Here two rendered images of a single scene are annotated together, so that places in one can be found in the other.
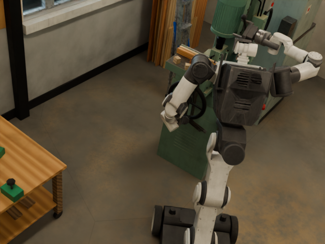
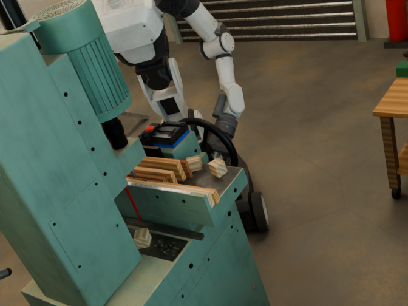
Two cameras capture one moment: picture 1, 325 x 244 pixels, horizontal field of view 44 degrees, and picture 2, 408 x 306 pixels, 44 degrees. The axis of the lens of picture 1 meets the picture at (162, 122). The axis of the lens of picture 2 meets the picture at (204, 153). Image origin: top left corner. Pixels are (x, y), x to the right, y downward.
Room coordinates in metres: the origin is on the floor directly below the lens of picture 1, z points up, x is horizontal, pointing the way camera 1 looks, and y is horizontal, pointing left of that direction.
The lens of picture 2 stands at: (3.70, 0.36, 1.76)
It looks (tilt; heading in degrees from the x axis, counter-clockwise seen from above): 31 degrees down; 197
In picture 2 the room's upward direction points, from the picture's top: 20 degrees counter-clockwise
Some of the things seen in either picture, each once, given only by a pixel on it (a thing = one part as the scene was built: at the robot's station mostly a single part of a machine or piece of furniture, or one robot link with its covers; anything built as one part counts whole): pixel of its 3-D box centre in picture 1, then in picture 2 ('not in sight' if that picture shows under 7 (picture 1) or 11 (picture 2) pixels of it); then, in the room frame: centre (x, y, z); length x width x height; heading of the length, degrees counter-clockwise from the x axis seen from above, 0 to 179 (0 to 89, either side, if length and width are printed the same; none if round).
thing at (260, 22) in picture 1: (257, 26); not in sight; (2.58, -0.50, 1.23); 0.09 x 0.08 x 0.15; 155
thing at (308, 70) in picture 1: (305, 69); not in sight; (1.97, -0.72, 1.31); 0.22 x 0.12 x 0.13; 131
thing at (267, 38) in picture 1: (271, 43); not in sight; (2.20, -0.54, 1.31); 0.11 x 0.11 x 0.11; 65
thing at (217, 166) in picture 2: (176, 60); (218, 167); (2.43, -0.01, 0.92); 0.04 x 0.04 x 0.04; 44
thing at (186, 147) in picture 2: (200, 78); (171, 150); (2.27, -0.20, 0.91); 0.15 x 0.14 x 0.09; 65
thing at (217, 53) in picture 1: (218, 53); (121, 161); (2.47, -0.28, 1.03); 0.14 x 0.07 x 0.09; 155
